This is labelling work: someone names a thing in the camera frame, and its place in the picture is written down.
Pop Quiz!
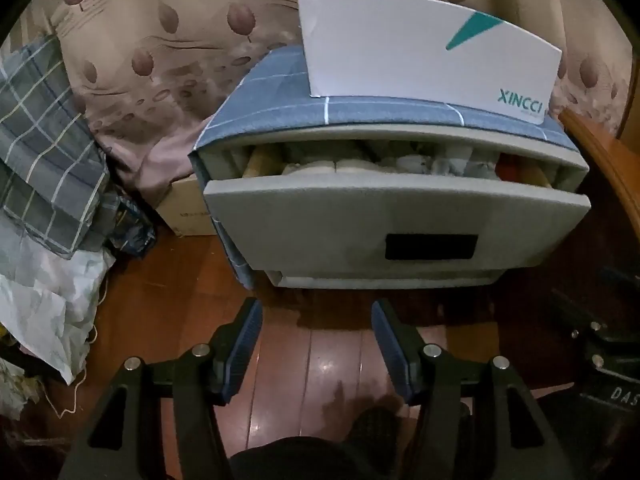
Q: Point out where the white XINCCI cardboard box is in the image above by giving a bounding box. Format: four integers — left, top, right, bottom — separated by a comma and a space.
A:
298, 0, 562, 125

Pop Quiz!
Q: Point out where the beige leaf-pattern bedsheet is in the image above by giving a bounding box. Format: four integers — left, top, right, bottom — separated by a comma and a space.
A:
9, 0, 639, 204

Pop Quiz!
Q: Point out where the brown cardboard box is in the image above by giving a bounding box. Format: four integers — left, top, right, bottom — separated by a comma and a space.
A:
156, 174, 216, 236

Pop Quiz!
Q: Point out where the grey nightstand cabinet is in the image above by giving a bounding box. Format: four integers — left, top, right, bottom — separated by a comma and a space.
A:
188, 44, 591, 291

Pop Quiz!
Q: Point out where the grey wooden drawer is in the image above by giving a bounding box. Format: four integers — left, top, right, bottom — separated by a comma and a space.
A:
192, 148, 590, 288

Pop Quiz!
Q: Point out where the wooden chair frame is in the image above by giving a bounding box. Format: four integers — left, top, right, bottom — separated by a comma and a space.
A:
558, 107, 640, 241

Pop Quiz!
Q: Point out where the red underwear roll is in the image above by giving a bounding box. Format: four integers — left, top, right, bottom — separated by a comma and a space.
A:
495, 153, 522, 182

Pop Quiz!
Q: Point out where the dark plastic bag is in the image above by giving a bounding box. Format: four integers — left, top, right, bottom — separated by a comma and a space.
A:
91, 184, 157, 260

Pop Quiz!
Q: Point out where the grey plaid blanket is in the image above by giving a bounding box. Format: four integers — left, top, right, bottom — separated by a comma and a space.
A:
1, 36, 108, 259

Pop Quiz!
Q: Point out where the blue checked cloth cover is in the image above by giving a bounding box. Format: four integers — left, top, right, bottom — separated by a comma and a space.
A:
188, 43, 582, 291

